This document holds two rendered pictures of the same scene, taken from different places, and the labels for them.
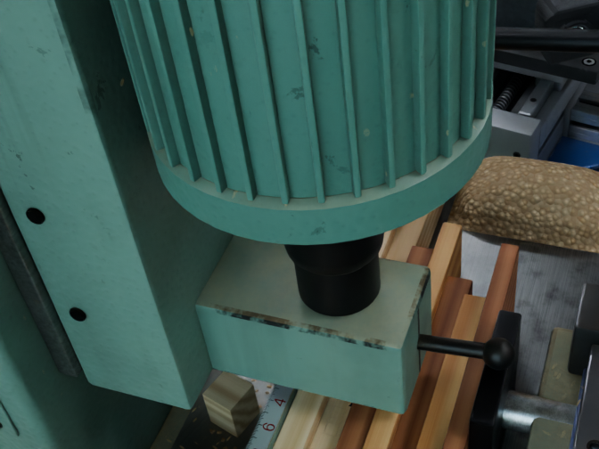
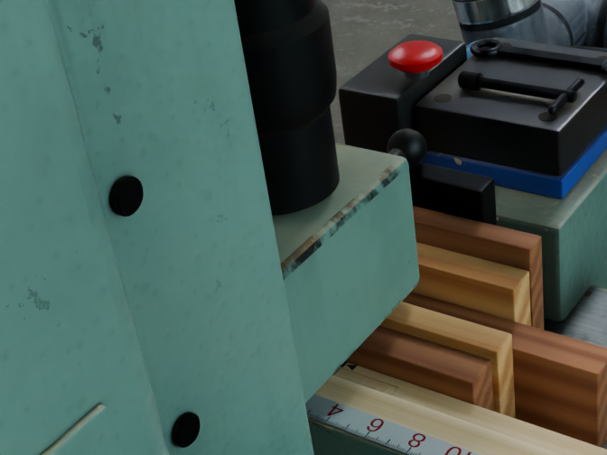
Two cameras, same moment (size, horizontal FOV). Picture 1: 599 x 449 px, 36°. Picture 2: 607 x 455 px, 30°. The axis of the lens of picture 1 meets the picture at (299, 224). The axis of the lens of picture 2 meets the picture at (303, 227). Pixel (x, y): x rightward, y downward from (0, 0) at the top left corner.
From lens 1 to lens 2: 0.51 m
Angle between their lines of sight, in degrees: 59
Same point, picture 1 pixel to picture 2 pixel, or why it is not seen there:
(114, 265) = (234, 217)
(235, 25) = not seen: outside the picture
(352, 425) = (400, 349)
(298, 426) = (378, 405)
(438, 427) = (447, 259)
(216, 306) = not seen: hidden behind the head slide
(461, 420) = (459, 223)
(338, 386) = (370, 303)
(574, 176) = not seen: hidden behind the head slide
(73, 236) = (178, 199)
